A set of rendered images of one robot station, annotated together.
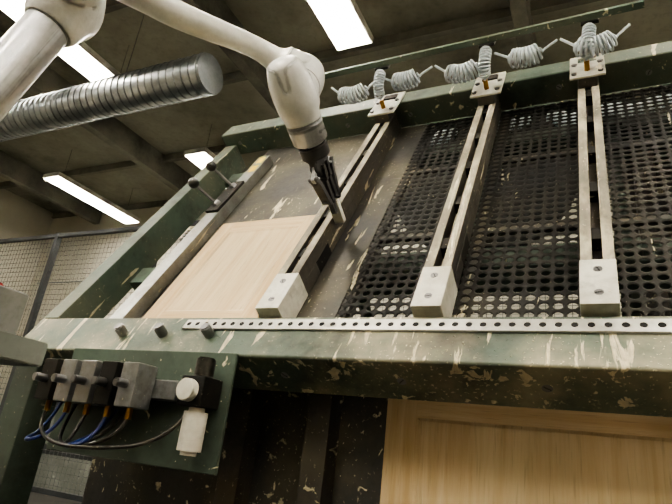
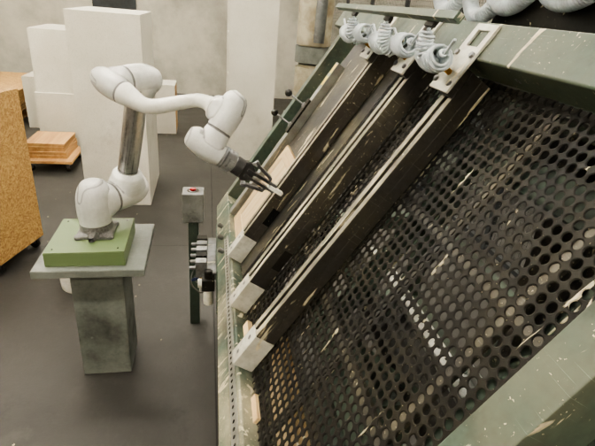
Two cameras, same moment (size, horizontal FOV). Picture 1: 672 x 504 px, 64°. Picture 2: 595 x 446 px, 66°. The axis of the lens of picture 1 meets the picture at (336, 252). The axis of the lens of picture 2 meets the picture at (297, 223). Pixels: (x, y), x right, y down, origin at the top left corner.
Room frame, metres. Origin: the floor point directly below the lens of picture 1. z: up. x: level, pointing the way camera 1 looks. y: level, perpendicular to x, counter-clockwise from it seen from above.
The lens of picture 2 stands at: (0.28, -1.42, 1.95)
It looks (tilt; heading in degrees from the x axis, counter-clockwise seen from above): 26 degrees down; 50
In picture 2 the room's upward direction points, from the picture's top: 5 degrees clockwise
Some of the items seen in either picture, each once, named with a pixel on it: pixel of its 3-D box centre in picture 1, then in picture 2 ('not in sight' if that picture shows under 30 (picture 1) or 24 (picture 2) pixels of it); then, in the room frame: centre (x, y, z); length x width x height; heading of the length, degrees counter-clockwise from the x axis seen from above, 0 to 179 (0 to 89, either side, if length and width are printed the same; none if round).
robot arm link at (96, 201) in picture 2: not in sight; (95, 200); (0.80, 0.79, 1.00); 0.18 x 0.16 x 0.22; 23
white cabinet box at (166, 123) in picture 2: not in sight; (156, 105); (2.94, 5.42, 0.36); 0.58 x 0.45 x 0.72; 153
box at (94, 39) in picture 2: not in sight; (119, 106); (1.73, 3.28, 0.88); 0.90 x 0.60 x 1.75; 63
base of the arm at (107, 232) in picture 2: not in sight; (96, 227); (0.79, 0.77, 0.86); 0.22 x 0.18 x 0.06; 62
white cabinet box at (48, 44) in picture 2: not in sight; (67, 57); (1.72, 5.18, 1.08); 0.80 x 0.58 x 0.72; 63
